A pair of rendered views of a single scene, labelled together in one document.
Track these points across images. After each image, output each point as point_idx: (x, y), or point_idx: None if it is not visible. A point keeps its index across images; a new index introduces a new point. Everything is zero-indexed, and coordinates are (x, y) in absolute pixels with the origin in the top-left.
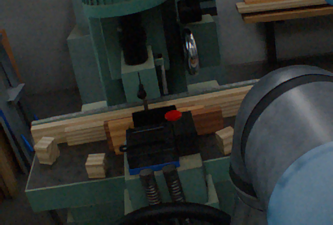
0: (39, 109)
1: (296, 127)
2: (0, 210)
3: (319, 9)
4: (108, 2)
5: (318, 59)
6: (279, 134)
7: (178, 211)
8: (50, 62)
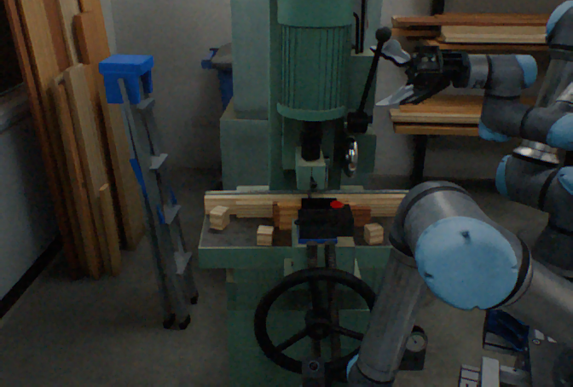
0: None
1: (436, 210)
2: (97, 286)
3: None
4: (303, 107)
5: (473, 184)
6: (426, 211)
7: (334, 274)
8: (174, 135)
